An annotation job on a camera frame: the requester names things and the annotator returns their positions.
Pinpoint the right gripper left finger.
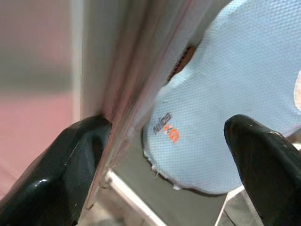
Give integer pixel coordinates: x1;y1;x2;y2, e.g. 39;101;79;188
0;114;112;226

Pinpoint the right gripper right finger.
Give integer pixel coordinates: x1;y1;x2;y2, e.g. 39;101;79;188
223;114;301;226

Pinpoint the light blue foam slipper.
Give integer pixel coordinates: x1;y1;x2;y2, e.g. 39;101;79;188
142;0;301;195

